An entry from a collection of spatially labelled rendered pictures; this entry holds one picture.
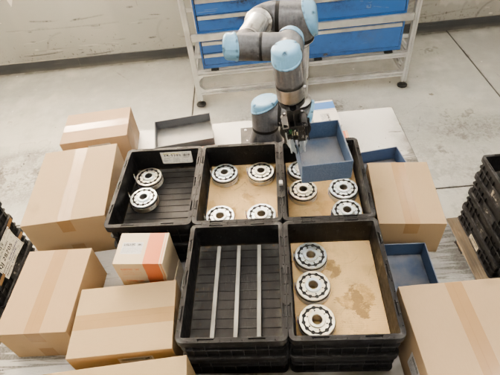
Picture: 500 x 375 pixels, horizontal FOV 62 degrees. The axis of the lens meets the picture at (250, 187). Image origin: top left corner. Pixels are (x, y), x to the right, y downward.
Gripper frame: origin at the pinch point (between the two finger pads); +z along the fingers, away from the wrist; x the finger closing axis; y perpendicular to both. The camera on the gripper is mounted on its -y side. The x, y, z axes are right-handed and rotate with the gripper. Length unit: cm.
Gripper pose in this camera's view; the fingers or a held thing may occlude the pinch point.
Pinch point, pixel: (297, 148)
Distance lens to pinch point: 130.7
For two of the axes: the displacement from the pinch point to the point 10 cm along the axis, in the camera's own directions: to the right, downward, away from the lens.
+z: 1.7, 6.8, 7.1
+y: 0.2, 7.2, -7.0
